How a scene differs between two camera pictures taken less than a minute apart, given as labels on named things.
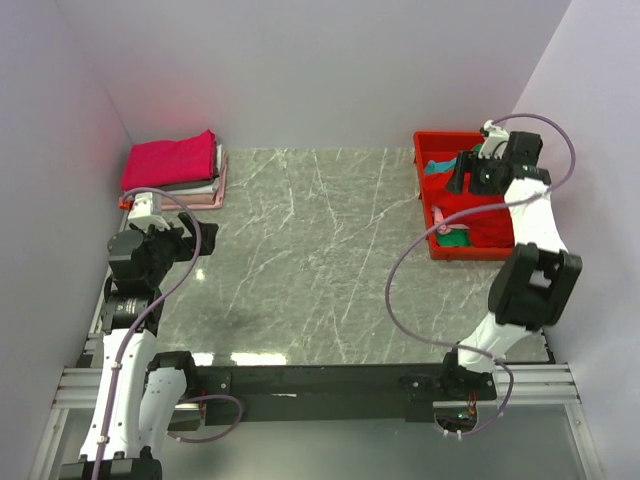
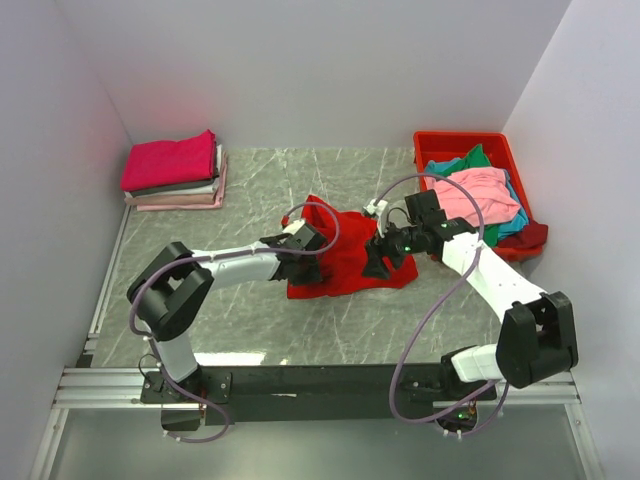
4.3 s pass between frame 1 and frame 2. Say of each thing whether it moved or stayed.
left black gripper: moved
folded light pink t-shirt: stayed
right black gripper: moved
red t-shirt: moved
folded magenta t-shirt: stayed
